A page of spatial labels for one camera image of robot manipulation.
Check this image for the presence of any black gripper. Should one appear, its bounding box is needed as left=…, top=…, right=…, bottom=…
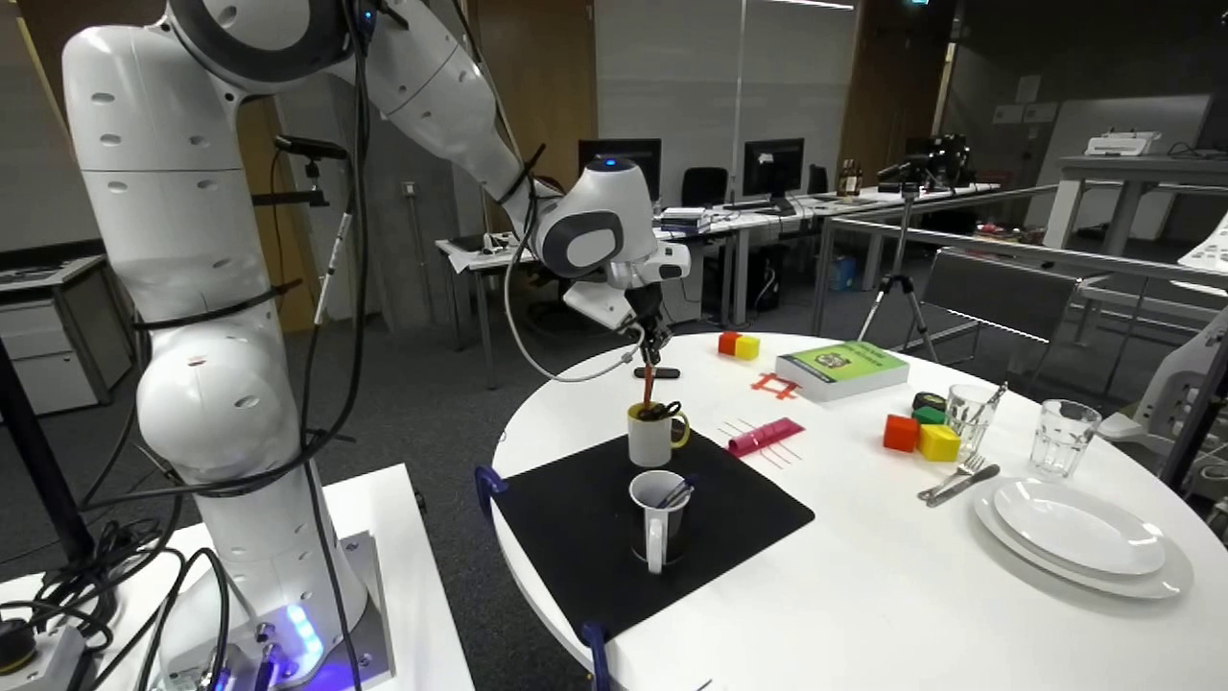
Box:
left=623, top=282, right=675, bottom=381

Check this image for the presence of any black office chair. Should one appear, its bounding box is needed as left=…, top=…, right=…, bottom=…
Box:
left=680, top=166, right=735, bottom=210

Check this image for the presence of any long white office desk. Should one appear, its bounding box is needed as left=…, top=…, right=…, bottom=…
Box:
left=433, top=182, right=1011, bottom=358

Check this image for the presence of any green book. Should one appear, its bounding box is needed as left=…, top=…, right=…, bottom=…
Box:
left=771, top=340, right=915, bottom=406

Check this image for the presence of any wide black monitor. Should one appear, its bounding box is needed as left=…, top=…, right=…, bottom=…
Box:
left=575, top=135, right=667, bottom=176

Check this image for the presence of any black table mat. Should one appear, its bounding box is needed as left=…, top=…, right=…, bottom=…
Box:
left=492, top=430, right=818, bottom=645

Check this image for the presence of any blue mat clamp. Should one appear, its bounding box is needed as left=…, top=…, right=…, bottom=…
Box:
left=575, top=624, right=625, bottom=691
left=473, top=461, right=510, bottom=511

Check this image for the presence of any narrow black monitor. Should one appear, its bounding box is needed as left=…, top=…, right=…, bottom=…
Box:
left=741, top=135, right=809, bottom=218

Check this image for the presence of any large red cube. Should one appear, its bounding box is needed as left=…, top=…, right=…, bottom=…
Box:
left=881, top=411, right=925, bottom=459

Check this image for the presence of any large yellow cube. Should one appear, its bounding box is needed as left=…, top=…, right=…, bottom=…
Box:
left=918, top=424, right=965, bottom=464

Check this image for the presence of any silver fork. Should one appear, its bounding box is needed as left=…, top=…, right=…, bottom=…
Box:
left=915, top=461, right=992, bottom=507

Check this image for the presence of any narrow drinking glass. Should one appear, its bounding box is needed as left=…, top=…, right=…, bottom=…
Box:
left=945, top=381, right=1011, bottom=461

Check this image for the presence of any silver knife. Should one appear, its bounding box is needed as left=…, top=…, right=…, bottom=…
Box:
left=923, top=464, right=1005, bottom=511

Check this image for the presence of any gray chair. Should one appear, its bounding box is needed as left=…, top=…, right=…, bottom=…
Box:
left=915, top=247, right=1083, bottom=375

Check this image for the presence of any wide drinking glass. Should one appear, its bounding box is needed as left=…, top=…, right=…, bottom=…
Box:
left=1025, top=395, right=1106, bottom=484

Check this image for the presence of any small white plate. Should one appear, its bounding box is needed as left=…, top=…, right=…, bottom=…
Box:
left=992, top=477, right=1172, bottom=585

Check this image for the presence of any stack of white plates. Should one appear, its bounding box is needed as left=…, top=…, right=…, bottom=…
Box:
left=970, top=491, right=1199, bottom=606

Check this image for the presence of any white power box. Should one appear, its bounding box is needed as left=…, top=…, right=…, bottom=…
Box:
left=0, top=616, right=89, bottom=691

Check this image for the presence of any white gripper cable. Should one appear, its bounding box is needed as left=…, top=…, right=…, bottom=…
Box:
left=498, top=253, right=647, bottom=387

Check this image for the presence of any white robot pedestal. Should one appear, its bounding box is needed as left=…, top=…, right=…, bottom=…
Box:
left=0, top=461, right=478, bottom=691

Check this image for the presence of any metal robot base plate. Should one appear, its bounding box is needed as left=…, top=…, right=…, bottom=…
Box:
left=158, top=530, right=395, bottom=691

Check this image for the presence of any metal railing frame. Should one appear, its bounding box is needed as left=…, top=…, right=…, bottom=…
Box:
left=809, top=210, right=1228, bottom=387

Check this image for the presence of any black cable bundle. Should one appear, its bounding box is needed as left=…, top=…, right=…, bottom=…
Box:
left=0, top=511, right=246, bottom=691

